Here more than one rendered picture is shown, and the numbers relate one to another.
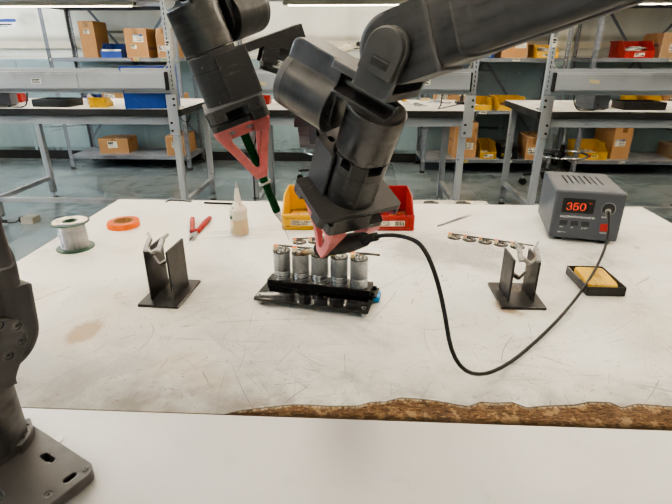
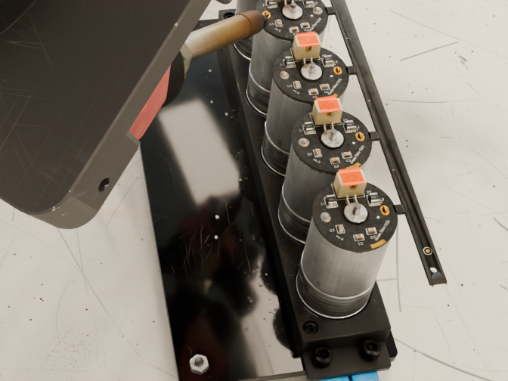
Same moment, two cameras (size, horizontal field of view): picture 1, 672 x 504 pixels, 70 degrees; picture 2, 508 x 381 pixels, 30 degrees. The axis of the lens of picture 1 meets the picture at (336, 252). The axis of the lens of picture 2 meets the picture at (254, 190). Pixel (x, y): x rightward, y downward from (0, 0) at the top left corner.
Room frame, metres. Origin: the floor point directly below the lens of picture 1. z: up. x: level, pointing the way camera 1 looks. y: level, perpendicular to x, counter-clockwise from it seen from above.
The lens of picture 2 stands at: (0.48, -0.15, 1.04)
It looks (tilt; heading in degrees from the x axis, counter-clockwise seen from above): 54 degrees down; 57
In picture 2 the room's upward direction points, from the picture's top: 9 degrees clockwise
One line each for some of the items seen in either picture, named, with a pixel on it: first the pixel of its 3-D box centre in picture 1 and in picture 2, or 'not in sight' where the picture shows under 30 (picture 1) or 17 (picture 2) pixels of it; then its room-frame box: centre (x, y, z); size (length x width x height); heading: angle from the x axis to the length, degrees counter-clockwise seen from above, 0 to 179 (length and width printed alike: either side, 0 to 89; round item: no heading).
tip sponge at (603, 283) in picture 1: (594, 279); not in sight; (0.64, -0.39, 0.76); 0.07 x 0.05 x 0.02; 178
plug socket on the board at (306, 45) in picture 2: not in sight; (307, 48); (0.61, 0.03, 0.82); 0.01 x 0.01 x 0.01; 76
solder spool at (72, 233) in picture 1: (72, 233); not in sight; (0.78, 0.46, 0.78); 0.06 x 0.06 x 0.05
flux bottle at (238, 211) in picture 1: (238, 208); not in sight; (0.86, 0.18, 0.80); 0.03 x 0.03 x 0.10
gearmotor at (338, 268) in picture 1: (339, 271); (320, 186); (0.60, 0.00, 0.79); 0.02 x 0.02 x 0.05
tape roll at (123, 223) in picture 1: (123, 223); not in sight; (0.90, 0.42, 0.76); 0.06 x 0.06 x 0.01
